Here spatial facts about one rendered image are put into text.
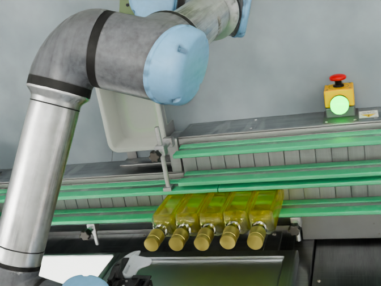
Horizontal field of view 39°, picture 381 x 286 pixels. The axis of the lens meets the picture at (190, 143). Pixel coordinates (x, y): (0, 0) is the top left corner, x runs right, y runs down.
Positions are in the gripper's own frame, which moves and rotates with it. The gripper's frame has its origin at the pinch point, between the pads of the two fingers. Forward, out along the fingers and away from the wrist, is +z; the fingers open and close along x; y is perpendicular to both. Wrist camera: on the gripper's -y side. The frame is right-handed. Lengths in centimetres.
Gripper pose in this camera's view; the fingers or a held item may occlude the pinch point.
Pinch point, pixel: (136, 267)
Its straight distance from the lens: 113.6
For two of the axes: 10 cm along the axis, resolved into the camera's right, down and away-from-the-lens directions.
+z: 2.7, -3.3, 9.1
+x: -1.7, -9.4, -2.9
